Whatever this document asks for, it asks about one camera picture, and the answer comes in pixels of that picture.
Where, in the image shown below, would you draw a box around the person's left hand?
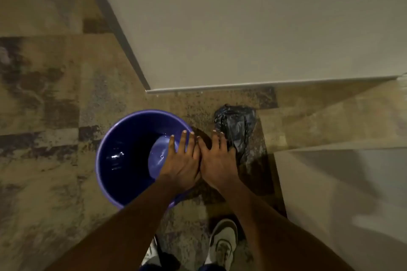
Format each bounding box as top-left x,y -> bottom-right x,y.
158,130 -> 202,194

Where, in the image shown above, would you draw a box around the person's right forearm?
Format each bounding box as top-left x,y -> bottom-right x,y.
219,182 -> 354,271

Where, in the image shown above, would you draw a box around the person's left white shoe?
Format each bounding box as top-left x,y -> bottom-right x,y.
139,235 -> 160,267

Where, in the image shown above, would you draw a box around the person's right white shoe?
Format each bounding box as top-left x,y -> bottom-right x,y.
205,218 -> 239,270

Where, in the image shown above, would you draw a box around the person's white shoe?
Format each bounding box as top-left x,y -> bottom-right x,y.
139,235 -> 160,267
205,218 -> 239,270

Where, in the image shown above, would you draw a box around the person's right hand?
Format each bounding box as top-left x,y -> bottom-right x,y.
196,130 -> 242,196

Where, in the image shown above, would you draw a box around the black plastic bag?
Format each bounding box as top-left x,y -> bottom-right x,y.
213,104 -> 257,166

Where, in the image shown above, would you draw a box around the blue plastic bin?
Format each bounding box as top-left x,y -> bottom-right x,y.
95,109 -> 204,210

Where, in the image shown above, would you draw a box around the person's left forearm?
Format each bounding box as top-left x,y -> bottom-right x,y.
44,176 -> 188,271

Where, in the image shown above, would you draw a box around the white furniture panel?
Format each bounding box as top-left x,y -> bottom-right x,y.
274,140 -> 407,271

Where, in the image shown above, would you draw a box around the blue trousers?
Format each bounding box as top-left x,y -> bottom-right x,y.
139,252 -> 227,271

